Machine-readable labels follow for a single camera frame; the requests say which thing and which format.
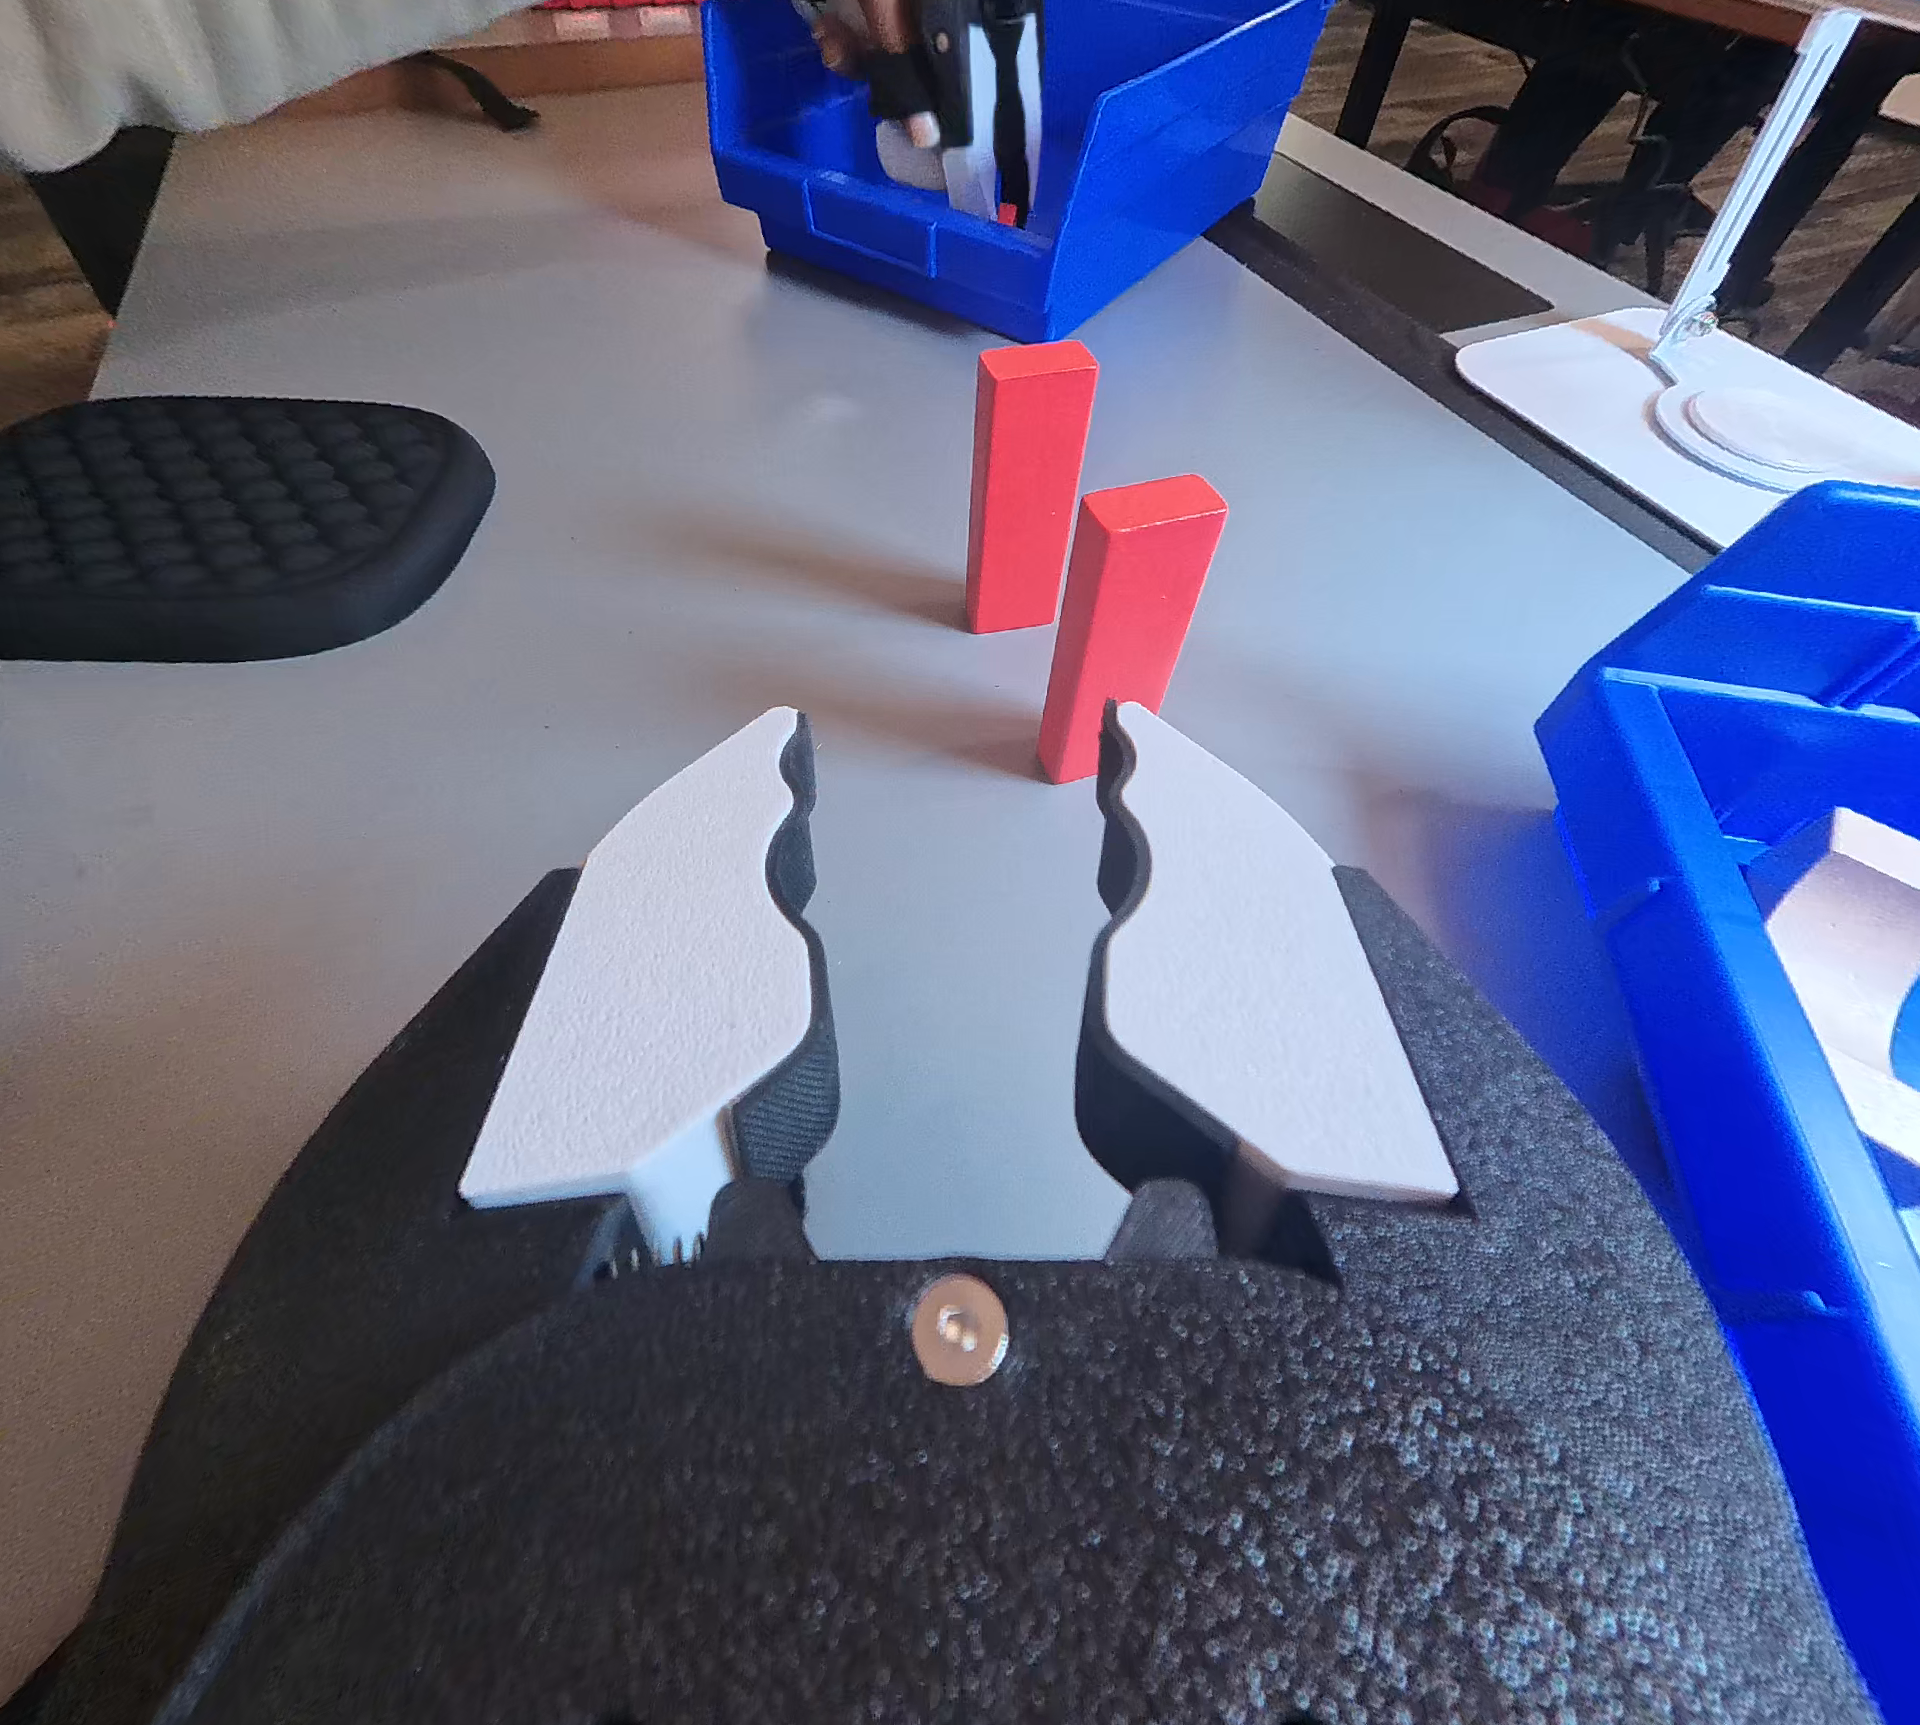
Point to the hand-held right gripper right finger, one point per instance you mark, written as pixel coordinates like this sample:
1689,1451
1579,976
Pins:
1261,1005

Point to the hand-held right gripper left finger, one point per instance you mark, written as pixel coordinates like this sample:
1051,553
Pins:
646,1005

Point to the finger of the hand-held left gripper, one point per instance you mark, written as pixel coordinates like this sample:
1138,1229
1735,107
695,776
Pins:
977,121

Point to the blue plastic bin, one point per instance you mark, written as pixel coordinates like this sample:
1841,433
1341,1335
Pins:
1710,1005
1171,107

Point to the red wooden block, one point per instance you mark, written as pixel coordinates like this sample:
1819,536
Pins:
1125,633
1026,497

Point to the pale wooden block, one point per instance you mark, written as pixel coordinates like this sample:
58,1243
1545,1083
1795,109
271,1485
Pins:
1847,961

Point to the black wrist rest pad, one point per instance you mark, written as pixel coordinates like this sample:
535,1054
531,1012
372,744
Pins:
209,525

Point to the white document stand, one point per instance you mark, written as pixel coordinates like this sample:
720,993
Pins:
1589,390

